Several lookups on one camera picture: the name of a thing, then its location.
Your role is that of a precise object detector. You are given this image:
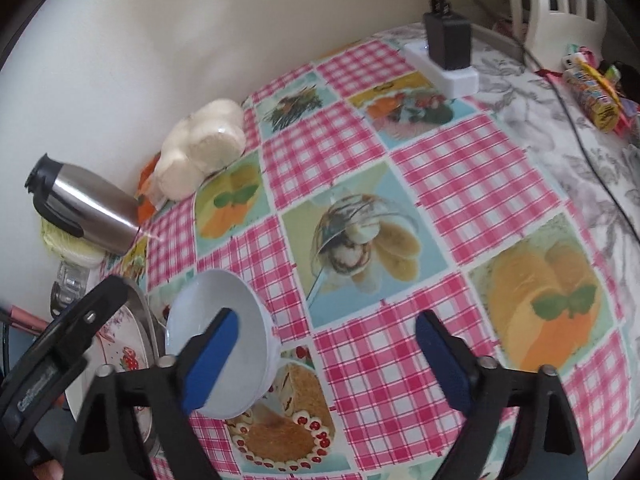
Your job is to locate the white plastic chair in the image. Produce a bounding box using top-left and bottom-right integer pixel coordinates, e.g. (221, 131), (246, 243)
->
(505, 0), (608, 56)

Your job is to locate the strawberry print bowl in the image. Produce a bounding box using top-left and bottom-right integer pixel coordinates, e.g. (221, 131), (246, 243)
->
(65, 332), (156, 441)

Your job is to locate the colourful candy packet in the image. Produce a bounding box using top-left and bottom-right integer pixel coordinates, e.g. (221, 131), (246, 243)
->
(565, 45), (640, 137)

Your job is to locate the bag of steamed buns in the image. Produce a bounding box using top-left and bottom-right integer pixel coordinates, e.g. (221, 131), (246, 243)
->
(151, 99), (247, 198)

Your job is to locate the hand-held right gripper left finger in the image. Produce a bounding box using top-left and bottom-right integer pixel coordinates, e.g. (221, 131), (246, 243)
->
(65, 306), (240, 480)

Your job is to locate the light blue bowl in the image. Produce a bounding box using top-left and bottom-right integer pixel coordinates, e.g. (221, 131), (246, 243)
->
(164, 269), (281, 418)

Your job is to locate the round floral plate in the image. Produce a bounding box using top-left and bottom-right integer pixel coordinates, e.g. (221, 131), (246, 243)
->
(100, 302), (151, 356)

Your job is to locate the yellow candy packet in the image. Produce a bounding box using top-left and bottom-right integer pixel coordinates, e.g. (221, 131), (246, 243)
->
(562, 57), (626, 133)

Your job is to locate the pink checkered tablecloth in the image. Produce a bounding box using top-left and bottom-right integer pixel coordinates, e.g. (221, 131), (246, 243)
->
(102, 22), (631, 480)

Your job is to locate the white power strip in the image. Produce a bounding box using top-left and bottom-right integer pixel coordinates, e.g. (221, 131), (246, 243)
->
(404, 40), (478, 97)

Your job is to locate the black power adapter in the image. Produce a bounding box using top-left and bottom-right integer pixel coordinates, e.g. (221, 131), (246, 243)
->
(424, 12), (472, 72)

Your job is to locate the dark blue panel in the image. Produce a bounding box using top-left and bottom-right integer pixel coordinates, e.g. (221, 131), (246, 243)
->
(0, 302), (51, 376)

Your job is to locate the steel thermos jug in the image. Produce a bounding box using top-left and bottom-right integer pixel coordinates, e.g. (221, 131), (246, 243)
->
(24, 154), (142, 256)

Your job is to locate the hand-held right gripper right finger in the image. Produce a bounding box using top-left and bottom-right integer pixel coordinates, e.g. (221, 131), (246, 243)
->
(415, 310), (588, 480)

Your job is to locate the napa cabbage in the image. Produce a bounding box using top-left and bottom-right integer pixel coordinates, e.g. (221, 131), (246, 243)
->
(41, 220), (106, 266)

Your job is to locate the orange snack packet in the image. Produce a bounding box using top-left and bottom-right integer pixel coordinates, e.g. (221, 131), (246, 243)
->
(136, 152), (173, 221)

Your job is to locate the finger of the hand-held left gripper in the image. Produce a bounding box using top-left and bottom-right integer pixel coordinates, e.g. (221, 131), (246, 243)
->
(47, 275), (129, 361)

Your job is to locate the stainless steel pan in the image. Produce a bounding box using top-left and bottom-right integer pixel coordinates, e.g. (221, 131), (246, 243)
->
(122, 277), (168, 461)

